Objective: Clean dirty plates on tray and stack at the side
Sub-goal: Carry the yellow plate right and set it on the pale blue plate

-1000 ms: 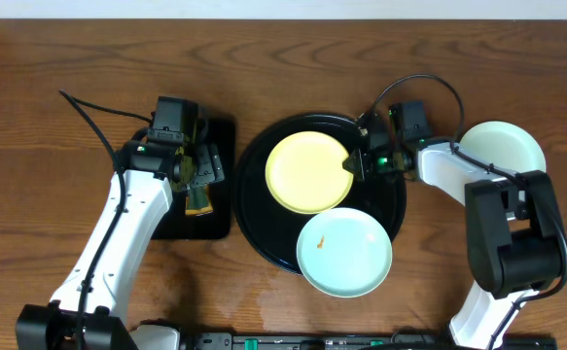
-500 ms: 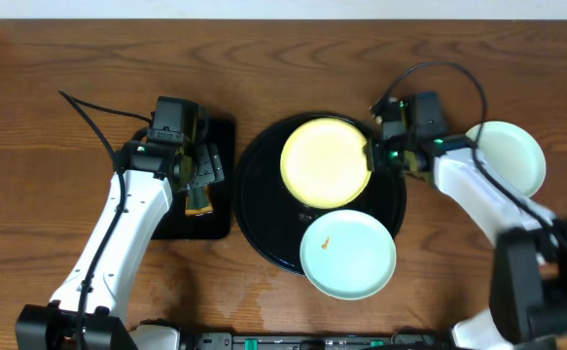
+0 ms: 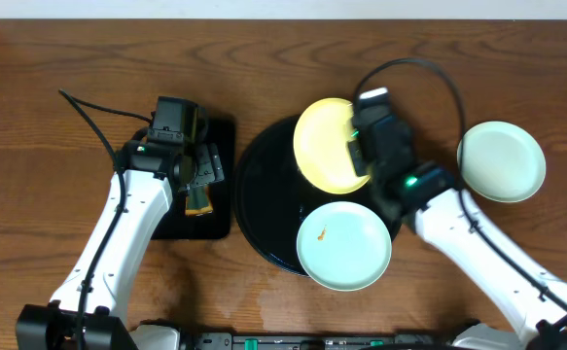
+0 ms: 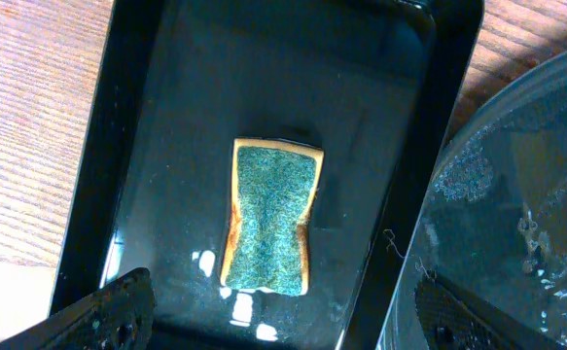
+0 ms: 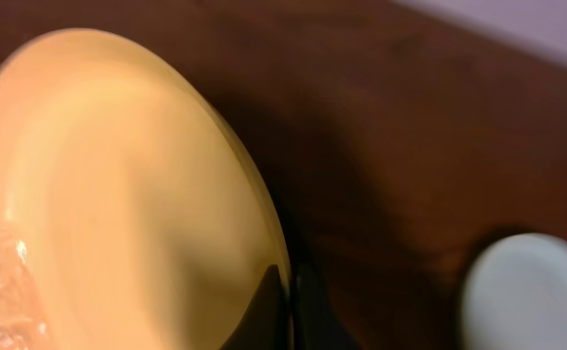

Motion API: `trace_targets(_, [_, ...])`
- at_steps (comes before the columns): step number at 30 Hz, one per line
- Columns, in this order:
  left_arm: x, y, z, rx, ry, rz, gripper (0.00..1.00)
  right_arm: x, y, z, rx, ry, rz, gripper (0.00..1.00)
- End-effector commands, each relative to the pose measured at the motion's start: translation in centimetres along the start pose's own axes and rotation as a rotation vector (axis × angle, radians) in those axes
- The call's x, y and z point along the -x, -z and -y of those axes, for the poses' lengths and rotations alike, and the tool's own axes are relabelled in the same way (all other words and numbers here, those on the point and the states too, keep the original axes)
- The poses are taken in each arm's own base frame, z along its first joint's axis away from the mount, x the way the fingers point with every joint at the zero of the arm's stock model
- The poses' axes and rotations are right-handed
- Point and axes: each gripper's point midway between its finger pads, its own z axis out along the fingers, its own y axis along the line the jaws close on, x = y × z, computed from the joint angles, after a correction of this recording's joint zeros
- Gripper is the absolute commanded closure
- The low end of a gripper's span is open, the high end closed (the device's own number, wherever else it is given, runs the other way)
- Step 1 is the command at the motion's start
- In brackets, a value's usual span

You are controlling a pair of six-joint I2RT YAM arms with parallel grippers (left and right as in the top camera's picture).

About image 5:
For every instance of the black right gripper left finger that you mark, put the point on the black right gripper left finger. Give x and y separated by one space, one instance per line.
264 325

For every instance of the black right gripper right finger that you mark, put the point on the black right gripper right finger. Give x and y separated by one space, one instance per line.
316 326

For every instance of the yellow plate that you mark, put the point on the yellow plate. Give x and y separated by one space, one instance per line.
131 216

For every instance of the pale green plate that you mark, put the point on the pale green plate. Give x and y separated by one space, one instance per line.
515 295

